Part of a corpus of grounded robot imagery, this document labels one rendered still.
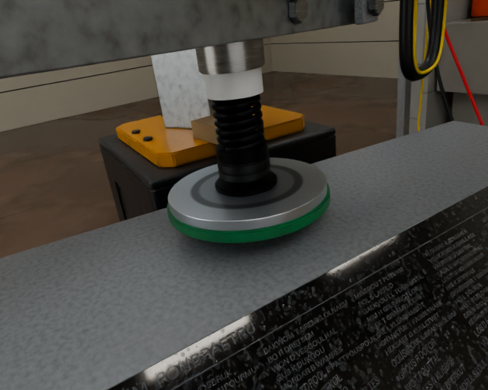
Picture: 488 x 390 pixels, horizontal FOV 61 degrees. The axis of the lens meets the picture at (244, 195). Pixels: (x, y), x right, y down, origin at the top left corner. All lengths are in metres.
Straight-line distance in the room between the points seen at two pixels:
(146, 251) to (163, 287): 0.09
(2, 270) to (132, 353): 0.27
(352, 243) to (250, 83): 0.23
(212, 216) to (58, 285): 0.20
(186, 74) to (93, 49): 0.94
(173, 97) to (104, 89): 5.43
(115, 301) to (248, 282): 0.15
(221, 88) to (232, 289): 0.23
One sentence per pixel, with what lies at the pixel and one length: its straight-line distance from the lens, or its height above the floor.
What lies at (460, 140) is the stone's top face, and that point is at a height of 0.82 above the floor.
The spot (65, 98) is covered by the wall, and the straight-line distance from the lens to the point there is 6.59.
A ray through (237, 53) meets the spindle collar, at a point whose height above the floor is 1.05.
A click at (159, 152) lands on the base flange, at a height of 0.78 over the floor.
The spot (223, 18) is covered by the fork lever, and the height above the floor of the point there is 1.09.
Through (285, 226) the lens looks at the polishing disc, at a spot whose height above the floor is 0.86.
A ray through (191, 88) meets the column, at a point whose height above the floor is 0.90.
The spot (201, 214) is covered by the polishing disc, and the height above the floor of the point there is 0.88.
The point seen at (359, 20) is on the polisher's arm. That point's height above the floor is 1.06.
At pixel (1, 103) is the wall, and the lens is 6.47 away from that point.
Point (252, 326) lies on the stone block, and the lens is 0.42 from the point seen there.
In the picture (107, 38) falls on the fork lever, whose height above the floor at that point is 1.08.
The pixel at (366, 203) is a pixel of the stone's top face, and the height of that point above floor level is 0.82.
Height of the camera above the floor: 1.09
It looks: 24 degrees down
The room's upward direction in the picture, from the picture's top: 7 degrees counter-clockwise
